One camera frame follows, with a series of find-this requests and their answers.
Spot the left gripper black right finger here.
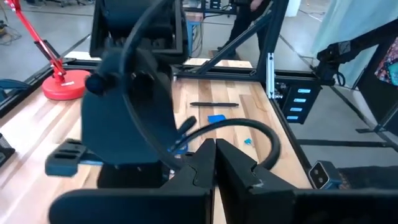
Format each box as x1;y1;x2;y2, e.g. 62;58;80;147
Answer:
216;138;398;224

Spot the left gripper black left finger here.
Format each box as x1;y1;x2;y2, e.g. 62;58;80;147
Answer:
49;138;217;224

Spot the blue eraser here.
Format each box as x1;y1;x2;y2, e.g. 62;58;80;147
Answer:
207;114;227;124

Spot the black jointed stand arm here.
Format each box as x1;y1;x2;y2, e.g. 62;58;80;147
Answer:
316;18;398;88

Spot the black mesh desk organizer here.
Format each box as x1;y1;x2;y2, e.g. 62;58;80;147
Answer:
0;133;16;168

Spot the red desk lamp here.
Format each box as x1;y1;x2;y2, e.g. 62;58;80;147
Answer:
3;0;91;101

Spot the black pen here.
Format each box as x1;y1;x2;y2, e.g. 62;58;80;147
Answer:
189;101;240;108

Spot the black box with blue labels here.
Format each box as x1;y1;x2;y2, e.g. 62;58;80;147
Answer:
279;81;322;125

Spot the person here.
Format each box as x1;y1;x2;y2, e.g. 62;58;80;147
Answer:
217;0;274;58

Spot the colourful patterned board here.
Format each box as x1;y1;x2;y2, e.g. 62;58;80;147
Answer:
374;36;398;87

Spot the pale blue curtain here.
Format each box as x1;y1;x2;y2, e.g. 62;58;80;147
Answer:
310;0;398;88

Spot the small table-level camera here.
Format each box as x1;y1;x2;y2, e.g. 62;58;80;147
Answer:
307;160;345;190

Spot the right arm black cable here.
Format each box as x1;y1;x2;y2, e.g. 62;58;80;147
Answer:
119;0;187;170

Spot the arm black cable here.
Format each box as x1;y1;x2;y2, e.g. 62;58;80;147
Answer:
119;0;187;170
169;117;282;171

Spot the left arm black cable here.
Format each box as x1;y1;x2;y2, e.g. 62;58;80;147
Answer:
169;117;282;171

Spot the silver post bracket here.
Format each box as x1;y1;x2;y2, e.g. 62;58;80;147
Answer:
266;52;277;100

